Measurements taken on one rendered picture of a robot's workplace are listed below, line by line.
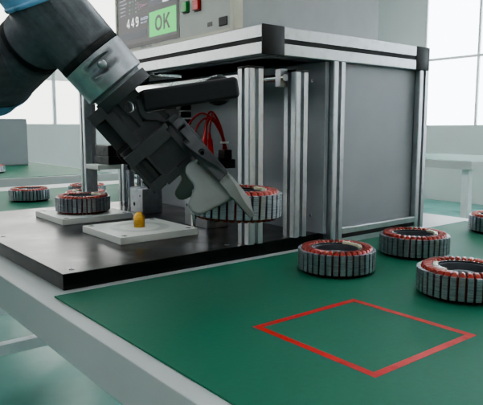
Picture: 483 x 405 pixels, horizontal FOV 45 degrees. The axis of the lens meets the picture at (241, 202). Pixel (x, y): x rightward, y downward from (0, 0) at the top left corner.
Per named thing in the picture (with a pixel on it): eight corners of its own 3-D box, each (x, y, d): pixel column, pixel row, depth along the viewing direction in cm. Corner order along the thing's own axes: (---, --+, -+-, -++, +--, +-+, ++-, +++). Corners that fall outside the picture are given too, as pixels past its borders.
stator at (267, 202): (199, 224, 65) (200, 192, 65) (185, 210, 76) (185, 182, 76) (293, 224, 68) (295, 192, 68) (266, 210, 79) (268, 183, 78)
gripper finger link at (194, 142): (221, 190, 67) (173, 141, 69) (232, 181, 67) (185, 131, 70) (214, 178, 63) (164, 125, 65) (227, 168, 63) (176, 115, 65)
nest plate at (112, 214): (63, 225, 112) (62, 218, 111) (35, 216, 123) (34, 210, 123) (132, 218, 121) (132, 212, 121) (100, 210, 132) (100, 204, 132)
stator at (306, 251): (329, 284, 77) (330, 256, 77) (283, 266, 87) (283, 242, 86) (391, 273, 83) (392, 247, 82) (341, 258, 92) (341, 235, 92)
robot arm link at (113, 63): (116, 39, 69) (120, 30, 61) (141, 70, 70) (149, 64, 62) (67, 80, 68) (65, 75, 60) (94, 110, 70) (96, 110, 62)
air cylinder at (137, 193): (142, 214, 126) (141, 189, 126) (126, 210, 132) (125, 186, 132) (162, 211, 130) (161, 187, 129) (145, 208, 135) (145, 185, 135)
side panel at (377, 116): (330, 246, 103) (334, 60, 99) (318, 243, 105) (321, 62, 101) (423, 229, 120) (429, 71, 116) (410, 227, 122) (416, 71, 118)
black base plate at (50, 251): (63, 291, 74) (63, 273, 74) (-52, 226, 124) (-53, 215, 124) (318, 245, 104) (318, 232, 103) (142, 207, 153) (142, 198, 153)
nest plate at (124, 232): (120, 245, 93) (120, 237, 93) (82, 231, 104) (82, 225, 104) (198, 234, 102) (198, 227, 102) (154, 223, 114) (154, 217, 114)
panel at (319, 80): (321, 234, 102) (325, 61, 99) (140, 198, 154) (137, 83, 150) (326, 233, 103) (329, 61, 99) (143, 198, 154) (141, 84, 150)
